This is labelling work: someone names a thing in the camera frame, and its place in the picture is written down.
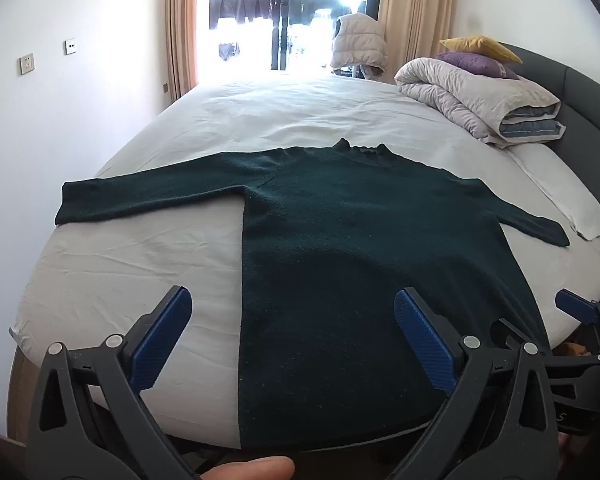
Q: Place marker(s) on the beige curtain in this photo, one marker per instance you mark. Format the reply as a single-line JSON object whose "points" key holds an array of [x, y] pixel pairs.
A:
{"points": [[415, 5], [180, 25]]}

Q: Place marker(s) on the round bed with white sheet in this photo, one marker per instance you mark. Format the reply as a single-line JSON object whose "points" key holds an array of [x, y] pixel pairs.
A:
{"points": [[290, 110]]}

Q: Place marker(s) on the flat white pillow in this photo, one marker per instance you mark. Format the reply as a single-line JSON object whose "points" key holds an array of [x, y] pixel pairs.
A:
{"points": [[565, 190]]}

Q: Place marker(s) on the beige puffer vest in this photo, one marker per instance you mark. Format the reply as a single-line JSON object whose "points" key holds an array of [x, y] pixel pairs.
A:
{"points": [[357, 40]]}

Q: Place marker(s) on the person's left hand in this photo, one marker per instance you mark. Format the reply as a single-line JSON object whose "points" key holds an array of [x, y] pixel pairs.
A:
{"points": [[250, 469]]}

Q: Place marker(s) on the balcony glass door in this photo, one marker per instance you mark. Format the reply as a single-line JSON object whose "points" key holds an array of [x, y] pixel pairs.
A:
{"points": [[280, 20]]}

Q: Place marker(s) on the hanging dark clothes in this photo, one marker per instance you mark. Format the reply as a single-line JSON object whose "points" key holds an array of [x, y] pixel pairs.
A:
{"points": [[240, 7]]}

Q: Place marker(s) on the dark green sweater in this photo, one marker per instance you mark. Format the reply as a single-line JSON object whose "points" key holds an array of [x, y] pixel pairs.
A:
{"points": [[330, 270]]}

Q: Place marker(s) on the hanging dark underwear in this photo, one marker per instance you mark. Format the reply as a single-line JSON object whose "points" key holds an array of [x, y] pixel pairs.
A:
{"points": [[228, 50]]}

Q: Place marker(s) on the dark grey headboard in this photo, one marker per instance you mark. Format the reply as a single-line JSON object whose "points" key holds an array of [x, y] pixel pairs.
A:
{"points": [[580, 110]]}

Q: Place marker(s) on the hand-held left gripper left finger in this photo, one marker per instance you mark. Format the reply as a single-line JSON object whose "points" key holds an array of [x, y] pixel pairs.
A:
{"points": [[162, 340]]}

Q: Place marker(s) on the white wall socket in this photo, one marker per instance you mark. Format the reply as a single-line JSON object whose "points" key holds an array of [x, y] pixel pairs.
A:
{"points": [[27, 64], [70, 46]]}

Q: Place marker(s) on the folded beige duvet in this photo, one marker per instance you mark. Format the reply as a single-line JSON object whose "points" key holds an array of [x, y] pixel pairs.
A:
{"points": [[460, 90]]}

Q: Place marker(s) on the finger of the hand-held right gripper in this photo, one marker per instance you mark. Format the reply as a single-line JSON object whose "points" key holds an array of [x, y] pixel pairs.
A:
{"points": [[575, 306], [506, 332]]}

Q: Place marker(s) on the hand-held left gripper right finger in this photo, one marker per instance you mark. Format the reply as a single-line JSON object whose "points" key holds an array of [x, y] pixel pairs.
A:
{"points": [[422, 340]]}

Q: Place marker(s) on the purple pillow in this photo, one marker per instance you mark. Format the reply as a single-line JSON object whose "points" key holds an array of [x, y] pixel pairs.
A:
{"points": [[472, 64]]}

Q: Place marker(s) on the yellow pillow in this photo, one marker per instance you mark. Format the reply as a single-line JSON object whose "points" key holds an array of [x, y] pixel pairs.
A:
{"points": [[480, 46]]}

